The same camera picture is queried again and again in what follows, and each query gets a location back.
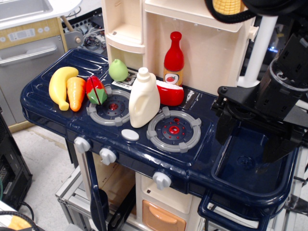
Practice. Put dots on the yellow toy banana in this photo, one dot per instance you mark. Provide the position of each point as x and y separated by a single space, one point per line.
58 86

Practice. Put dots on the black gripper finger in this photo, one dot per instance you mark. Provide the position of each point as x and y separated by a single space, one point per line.
276 148
225 126

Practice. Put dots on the navy oven door handle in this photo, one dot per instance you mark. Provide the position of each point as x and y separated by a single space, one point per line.
96 207

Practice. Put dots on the red green toy pepper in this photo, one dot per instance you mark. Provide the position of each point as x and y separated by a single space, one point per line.
95 91

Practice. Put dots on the grey right stove knob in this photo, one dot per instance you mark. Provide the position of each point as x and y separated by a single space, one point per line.
162 180

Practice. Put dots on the grey stove burner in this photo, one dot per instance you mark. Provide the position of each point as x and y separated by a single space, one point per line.
114 111
174 131

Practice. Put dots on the orange toy carrot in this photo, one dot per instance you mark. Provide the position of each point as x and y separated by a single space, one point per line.
76 87

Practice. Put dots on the red ketchup bottle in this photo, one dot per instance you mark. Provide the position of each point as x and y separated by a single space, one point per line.
174 61

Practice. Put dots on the grey left stove burner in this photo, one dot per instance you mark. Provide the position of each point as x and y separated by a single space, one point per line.
114 111

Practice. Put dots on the grey stove knob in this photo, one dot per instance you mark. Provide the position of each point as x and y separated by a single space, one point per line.
108 156
162 180
82 144

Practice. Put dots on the yellow toy corn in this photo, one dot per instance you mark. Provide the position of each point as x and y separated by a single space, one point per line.
227 7

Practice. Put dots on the orange toy drawer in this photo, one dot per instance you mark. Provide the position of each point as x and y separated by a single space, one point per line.
159 219

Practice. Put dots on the white toy faucet pipe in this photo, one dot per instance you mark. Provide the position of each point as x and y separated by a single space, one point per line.
261 44

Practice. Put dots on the grey oval button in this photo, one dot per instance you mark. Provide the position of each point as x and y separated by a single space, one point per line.
130 135

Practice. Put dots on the wooden toy dishwasher cabinet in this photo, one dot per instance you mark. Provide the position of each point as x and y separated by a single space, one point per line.
31 38

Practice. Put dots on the black computer case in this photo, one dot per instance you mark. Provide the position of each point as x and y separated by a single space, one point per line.
15 177

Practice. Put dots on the green toy pear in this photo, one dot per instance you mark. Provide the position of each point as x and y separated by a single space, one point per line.
118 71

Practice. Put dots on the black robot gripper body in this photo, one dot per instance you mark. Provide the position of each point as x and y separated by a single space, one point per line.
270 108

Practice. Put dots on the aluminium frame stand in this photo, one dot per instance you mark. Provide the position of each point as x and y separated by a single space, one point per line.
75 202

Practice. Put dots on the grey left stove knob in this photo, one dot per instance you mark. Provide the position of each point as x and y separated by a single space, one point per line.
82 144

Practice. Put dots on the cream toy kitchen shelf unit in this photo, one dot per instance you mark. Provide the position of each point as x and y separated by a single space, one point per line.
138 32

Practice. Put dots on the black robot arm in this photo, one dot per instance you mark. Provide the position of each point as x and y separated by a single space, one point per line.
289 69

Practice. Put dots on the grey middle stove knob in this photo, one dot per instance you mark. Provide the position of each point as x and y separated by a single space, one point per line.
108 156

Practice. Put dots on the red cheese wedge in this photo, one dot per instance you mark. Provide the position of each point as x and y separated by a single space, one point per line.
170 95

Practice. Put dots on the navy toy kitchen counter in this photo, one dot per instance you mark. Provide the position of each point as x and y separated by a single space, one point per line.
189 172

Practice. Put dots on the navy towel rail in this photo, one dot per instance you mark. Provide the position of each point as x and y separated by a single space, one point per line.
228 220

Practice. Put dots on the grey right stove burner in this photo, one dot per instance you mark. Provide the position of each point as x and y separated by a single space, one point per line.
174 131

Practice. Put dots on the white detergent bottle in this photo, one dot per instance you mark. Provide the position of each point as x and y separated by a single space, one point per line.
144 101

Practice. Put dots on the navy toy sink basin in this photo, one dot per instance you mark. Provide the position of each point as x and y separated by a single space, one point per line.
239 168

